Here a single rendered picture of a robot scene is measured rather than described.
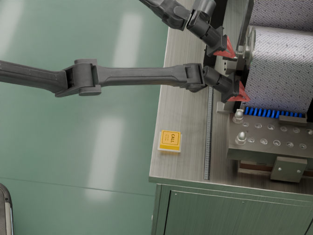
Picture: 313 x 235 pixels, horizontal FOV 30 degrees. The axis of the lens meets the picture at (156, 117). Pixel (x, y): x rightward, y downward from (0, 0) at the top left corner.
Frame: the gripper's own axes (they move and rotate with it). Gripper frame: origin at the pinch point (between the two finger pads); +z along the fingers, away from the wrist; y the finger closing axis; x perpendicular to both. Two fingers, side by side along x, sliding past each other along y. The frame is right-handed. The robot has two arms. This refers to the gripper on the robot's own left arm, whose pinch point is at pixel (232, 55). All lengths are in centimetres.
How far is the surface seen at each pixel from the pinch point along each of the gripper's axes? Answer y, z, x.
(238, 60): -1.8, 4.3, -1.1
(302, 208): 31, 50, -11
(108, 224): -1, 45, -120
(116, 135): -58, 43, -123
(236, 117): 13.2, 13.5, -9.8
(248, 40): -0.1, -1.5, 8.0
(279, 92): 5.6, 19.8, 4.0
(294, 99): 5.6, 25.7, 5.9
